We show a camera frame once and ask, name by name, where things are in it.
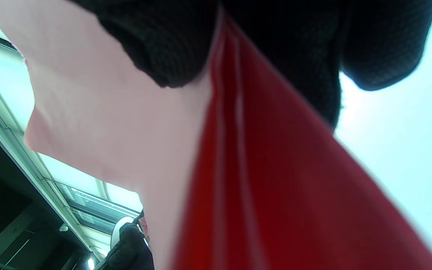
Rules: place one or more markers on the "grey and white hand controller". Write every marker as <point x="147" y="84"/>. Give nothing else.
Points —
<point x="116" y="228"/>

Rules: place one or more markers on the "stack of pink paper sheets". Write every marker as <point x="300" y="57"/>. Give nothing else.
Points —
<point x="238" y="180"/>

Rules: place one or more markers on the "person's left hand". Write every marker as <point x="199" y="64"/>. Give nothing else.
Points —
<point x="129" y="251"/>

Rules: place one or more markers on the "round ceiling lamp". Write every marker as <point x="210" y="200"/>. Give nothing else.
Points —
<point x="90" y="263"/>

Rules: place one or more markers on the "person's right hand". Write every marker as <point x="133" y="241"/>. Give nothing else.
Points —
<point x="294" y="41"/>

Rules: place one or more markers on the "pink binder clip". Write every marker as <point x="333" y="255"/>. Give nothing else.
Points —
<point x="143" y="225"/>

